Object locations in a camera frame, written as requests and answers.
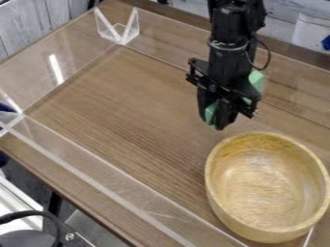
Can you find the brown wooden bowl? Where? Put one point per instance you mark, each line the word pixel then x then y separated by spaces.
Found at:
pixel 267 186

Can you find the blue object at left edge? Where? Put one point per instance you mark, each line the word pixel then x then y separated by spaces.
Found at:
pixel 5 108

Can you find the black table leg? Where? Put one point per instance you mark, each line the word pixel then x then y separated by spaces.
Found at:
pixel 54 204

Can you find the green rectangular block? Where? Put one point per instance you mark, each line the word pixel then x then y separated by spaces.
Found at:
pixel 246 92

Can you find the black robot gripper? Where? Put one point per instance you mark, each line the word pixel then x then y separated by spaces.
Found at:
pixel 228 64

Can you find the white cylindrical container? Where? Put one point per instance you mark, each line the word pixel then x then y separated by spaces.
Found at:
pixel 311 33

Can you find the clear acrylic corner bracket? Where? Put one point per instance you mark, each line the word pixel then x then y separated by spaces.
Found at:
pixel 117 33

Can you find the grey metal plate with screw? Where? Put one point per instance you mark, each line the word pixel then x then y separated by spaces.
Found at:
pixel 84 232

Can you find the clear acrylic front wall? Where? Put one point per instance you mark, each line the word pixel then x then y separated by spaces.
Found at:
pixel 136 213

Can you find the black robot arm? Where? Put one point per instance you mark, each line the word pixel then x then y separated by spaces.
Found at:
pixel 236 19

